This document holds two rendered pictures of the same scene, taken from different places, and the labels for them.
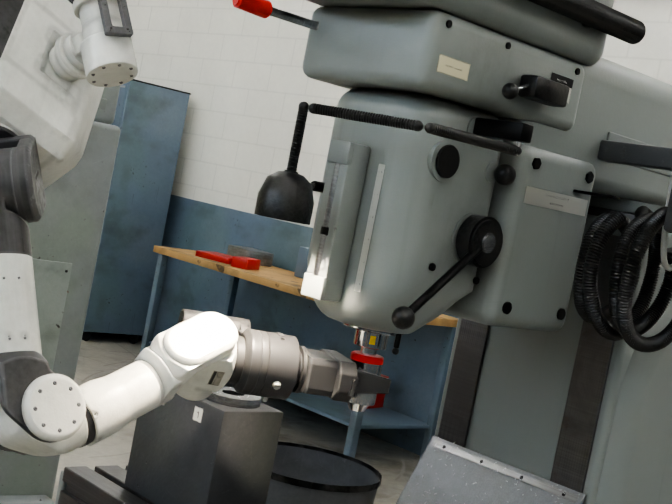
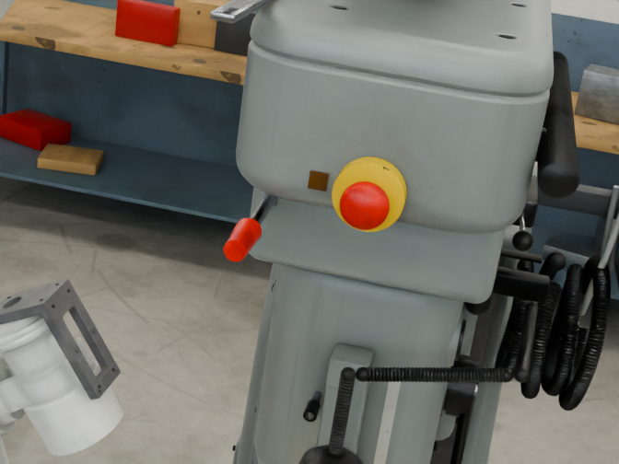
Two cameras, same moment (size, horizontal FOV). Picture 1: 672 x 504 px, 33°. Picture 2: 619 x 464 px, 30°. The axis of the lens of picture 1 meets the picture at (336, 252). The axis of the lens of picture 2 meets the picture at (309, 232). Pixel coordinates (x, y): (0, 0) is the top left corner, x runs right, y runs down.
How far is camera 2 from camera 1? 119 cm
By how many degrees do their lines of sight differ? 42
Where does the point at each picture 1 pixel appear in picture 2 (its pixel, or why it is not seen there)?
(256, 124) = not seen: outside the picture
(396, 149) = (416, 353)
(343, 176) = (358, 405)
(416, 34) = (473, 243)
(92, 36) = (63, 401)
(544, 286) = not seen: hidden behind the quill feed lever
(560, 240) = not seen: hidden behind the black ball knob
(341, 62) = (332, 258)
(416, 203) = (436, 402)
